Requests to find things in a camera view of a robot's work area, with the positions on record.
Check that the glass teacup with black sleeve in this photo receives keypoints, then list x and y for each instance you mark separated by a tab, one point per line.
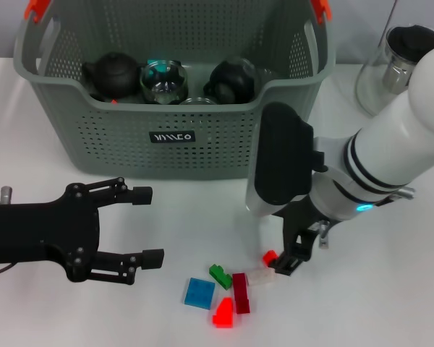
199	101
162	86
228	79

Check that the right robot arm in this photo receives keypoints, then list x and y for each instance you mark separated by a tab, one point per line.
394	137

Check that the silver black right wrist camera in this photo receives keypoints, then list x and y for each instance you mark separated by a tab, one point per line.
282	159

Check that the green stepped building block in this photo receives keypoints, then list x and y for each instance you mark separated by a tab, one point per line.
220	276

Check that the bright red slope block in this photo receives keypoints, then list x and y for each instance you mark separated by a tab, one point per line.
223	314

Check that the small orange-red building block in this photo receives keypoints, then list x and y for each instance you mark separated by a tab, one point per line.
269	256

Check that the dark red building brick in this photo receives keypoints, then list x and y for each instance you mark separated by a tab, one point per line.
241	292

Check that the black clay teapot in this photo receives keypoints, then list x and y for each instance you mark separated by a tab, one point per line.
114	74

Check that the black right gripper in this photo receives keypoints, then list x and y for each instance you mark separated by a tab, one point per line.
300	217

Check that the white building block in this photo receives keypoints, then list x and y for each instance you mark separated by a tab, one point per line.
260	278

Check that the blue square block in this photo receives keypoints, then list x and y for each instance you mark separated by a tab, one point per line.
199	292

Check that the grey-green perforated storage basket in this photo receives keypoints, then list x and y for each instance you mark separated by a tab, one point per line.
148	152

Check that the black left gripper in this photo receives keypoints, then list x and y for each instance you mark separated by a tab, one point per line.
40	231

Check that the teal square block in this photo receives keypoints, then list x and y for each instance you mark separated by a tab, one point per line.
157	67

